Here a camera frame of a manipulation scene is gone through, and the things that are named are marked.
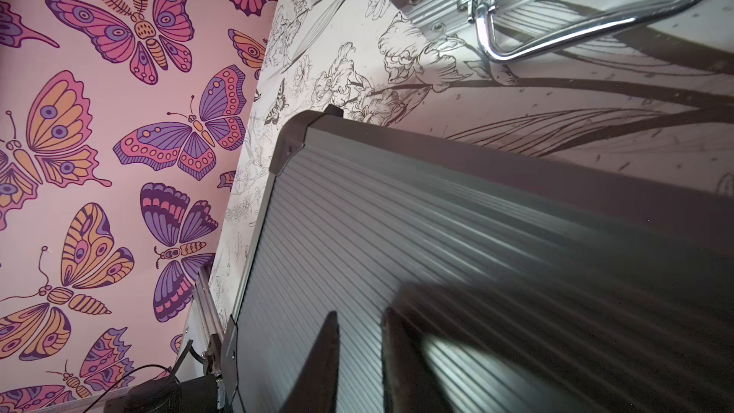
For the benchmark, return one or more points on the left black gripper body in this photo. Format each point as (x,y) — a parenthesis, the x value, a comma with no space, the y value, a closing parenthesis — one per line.
(198,395)

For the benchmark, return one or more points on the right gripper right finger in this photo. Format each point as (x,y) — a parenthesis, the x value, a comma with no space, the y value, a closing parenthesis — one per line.
(409,384)

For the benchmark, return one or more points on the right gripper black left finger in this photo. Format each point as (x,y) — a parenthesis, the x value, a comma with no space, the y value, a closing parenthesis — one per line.
(316,388)

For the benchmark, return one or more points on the large black poker case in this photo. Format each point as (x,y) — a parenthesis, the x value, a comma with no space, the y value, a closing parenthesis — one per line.
(537,286)

